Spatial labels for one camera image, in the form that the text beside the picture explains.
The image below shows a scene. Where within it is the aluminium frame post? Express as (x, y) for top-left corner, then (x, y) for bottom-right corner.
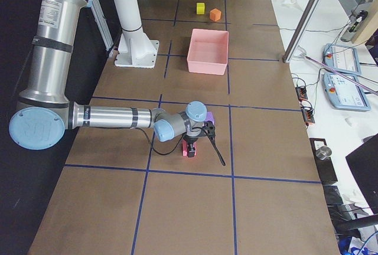
(282, 0), (321, 63)

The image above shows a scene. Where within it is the pink foam block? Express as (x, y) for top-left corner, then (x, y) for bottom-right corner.
(182, 140), (197, 157)

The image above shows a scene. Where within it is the orange foam block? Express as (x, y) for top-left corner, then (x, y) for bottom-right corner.
(209, 8), (222, 22)

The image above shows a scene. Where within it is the yellow foam block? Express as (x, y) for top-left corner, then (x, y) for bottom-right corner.
(196, 2), (206, 15)

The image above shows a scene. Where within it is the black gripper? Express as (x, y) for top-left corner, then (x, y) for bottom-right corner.
(185, 121), (215, 158)

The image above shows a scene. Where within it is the lower teach pendant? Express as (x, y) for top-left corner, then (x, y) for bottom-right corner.
(322, 72), (371, 112)

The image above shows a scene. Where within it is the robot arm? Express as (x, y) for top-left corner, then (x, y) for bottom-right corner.
(9, 0), (215, 157)

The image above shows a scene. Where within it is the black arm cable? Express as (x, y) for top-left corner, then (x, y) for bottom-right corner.
(138, 127), (185, 156)

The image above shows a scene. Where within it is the upper teach pendant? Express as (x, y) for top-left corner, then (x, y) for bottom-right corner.
(323, 44), (361, 76)

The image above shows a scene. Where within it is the metal cup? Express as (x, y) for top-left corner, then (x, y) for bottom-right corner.
(315, 146), (332, 161)

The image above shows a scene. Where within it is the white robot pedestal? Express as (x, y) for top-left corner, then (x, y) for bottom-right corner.
(114, 0), (159, 68)

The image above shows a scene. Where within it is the teach pendant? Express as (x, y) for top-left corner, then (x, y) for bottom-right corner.
(322, 72), (371, 112)
(323, 44), (361, 76)

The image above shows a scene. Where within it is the pink plastic bin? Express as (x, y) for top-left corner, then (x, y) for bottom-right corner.
(187, 28), (229, 75)

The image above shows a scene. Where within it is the purple foam block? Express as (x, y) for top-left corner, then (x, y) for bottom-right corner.
(206, 112), (215, 124)

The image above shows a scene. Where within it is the black box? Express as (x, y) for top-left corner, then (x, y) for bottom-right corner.
(309, 138), (338, 185)

